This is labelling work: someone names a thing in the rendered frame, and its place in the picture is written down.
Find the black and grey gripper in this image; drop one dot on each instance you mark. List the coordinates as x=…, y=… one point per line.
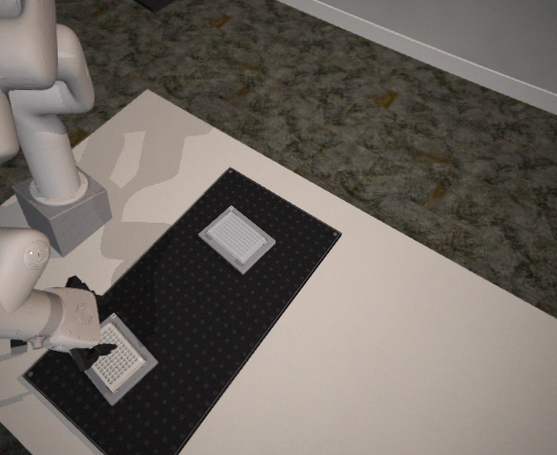
x=79, y=329

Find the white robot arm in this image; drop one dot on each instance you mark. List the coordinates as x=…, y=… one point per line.
x=31, y=61

